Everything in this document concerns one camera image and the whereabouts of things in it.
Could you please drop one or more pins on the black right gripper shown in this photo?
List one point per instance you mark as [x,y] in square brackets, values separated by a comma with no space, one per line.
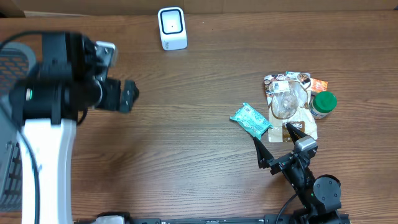
[266,158]

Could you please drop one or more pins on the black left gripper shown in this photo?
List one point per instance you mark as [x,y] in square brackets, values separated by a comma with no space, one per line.
[114,102]

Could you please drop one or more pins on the teal long snack packet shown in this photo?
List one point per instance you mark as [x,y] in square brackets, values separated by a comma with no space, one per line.
[251,121]

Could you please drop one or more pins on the brown white snack pouch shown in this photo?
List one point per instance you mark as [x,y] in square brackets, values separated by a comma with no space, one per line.
[288,97]

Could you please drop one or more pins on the green lid jar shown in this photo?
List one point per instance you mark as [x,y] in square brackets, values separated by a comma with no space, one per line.
[322,104]

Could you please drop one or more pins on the orange Kleenex tissue pack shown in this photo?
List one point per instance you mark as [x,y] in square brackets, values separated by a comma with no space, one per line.
[318,86]

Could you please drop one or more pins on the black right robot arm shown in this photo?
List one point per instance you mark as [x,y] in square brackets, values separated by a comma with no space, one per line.
[319,196]

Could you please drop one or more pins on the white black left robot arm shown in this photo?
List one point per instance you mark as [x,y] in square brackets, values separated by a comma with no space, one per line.
[47,107]

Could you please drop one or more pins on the white barcode scanner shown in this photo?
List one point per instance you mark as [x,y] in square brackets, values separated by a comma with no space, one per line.
[172,28]

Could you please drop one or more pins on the grey plastic mesh basket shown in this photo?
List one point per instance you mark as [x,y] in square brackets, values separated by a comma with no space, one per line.
[16,61]

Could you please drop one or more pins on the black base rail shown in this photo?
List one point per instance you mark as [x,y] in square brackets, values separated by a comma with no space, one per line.
[267,219]

